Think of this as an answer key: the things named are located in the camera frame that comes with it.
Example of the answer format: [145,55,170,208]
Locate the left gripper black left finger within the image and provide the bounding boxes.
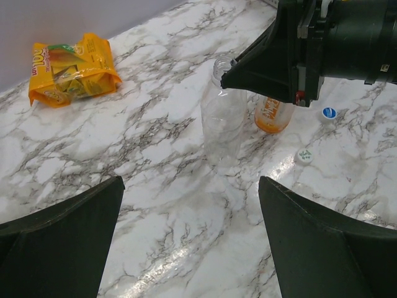
[1,176,125,297]

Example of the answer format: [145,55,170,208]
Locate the orange snack bag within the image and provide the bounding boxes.
[28,33,122,108]

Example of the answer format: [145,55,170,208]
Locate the clear bottle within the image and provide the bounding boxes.
[200,56,248,172]

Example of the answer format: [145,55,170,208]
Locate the blue white bottle cap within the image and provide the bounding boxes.
[318,107,338,124]

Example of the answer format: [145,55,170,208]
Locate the orange juice bottle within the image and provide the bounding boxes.
[254,96,295,133]

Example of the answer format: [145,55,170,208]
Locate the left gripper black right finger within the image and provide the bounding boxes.
[259,176,396,297]

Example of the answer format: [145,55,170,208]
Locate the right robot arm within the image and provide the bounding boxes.
[221,0,396,107]

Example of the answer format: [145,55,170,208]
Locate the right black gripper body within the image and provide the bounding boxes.
[288,1,332,107]

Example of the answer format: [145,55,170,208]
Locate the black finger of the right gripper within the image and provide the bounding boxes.
[221,1,295,103]

